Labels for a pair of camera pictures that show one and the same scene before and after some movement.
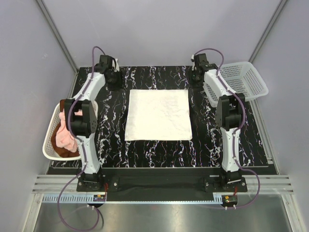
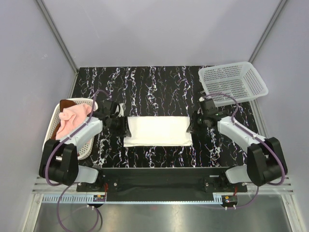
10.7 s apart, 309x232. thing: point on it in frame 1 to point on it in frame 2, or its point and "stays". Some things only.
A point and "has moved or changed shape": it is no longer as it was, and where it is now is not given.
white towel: x=158 y=114 has moved or changed shape
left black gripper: x=119 y=85 to x=124 y=126
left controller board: x=97 y=197 stays
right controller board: x=229 y=200 stays
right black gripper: x=196 y=85 to x=192 y=126
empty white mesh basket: x=241 y=78 stays
